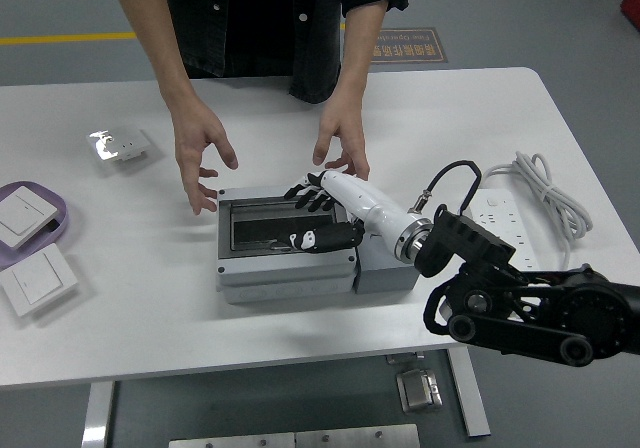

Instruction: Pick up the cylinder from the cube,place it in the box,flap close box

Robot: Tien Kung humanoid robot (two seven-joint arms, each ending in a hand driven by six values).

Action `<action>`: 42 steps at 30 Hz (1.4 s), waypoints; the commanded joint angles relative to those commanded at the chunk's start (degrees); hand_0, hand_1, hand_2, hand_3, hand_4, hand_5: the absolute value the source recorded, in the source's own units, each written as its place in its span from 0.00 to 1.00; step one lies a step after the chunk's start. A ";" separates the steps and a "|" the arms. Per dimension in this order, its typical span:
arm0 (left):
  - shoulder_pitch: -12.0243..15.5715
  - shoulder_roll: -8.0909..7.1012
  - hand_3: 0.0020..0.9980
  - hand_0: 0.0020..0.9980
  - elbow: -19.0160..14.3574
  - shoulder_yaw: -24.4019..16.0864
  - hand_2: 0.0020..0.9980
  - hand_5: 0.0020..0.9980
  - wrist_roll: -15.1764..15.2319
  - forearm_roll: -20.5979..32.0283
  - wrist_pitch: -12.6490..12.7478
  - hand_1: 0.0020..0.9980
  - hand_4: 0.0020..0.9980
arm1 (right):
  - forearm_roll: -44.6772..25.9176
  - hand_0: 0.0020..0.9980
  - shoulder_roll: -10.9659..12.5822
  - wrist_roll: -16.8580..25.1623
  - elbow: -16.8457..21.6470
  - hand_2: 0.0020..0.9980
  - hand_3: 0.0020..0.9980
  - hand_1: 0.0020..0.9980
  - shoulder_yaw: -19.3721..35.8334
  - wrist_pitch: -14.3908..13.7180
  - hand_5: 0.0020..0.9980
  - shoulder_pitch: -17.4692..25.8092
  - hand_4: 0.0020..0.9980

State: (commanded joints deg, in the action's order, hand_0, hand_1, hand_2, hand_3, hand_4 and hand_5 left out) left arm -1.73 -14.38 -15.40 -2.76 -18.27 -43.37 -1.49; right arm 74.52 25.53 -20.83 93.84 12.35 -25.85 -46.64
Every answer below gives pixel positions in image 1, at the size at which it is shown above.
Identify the person's right hand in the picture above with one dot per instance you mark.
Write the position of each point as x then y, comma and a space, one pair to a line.
195, 133

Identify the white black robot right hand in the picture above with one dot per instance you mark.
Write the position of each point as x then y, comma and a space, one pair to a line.
370, 205

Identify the person's left hand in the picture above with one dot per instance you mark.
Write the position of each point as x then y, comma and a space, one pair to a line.
345, 123

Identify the grey box with clear lid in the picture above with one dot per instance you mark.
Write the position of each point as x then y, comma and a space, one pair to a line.
280, 273

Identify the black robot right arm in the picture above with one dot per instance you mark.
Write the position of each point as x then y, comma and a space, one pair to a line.
525, 313

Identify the person's left forearm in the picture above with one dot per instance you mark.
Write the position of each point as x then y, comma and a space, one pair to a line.
357, 58

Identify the person's right forearm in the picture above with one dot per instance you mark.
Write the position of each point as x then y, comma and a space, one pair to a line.
150, 33

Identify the grey cube block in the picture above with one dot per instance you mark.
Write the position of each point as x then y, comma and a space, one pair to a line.
385, 278

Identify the shiny white socket panel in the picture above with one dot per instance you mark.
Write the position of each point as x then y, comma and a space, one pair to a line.
122, 145

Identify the white power strip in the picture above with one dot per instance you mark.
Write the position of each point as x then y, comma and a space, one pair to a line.
500, 208

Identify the person's torso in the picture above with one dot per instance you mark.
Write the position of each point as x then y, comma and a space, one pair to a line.
260, 18

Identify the purple tray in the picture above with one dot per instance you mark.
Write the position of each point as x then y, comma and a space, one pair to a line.
57, 203

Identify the white table leg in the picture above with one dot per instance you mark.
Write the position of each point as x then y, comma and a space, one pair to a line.
472, 403
97, 413

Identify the silver metal plate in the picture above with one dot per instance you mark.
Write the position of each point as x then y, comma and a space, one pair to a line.
232, 441

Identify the small metal table bracket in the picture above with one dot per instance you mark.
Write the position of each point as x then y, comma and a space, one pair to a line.
405, 358

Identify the white wall switch panel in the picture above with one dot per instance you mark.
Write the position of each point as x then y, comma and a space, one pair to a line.
37, 280
20, 213

